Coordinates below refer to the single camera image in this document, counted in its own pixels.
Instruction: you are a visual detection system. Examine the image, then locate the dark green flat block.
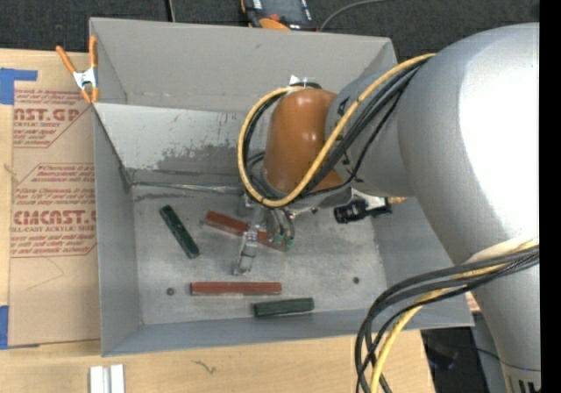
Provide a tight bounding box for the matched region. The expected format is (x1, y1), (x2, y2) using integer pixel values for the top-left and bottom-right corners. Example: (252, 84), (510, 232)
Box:
(252, 297), (316, 318)
(158, 204), (201, 260)

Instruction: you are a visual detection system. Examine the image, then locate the brown cardboard board red print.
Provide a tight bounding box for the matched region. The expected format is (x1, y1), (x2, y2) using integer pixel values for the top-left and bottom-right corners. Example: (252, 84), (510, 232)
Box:
(0, 47), (103, 351)

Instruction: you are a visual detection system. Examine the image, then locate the grey metal bin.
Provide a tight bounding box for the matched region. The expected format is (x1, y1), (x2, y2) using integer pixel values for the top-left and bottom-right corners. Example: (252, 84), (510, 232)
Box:
(89, 17), (475, 358)

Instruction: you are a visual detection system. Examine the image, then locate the red-brown flat block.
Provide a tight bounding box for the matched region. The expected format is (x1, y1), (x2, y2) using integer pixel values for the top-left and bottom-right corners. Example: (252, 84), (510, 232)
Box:
(189, 281), (283, 297)
(204, 210), (287, 252)

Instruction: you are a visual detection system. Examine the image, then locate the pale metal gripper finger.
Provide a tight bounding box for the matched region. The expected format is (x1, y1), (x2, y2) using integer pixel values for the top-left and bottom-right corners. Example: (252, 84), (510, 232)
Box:
(231, 232), (245, 276)
(239, 231), (259, 275)

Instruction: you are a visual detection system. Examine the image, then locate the black cylinder on white bracket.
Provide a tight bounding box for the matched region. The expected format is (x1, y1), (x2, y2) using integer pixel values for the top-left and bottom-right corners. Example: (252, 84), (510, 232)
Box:
(333, 196), (394, 225)

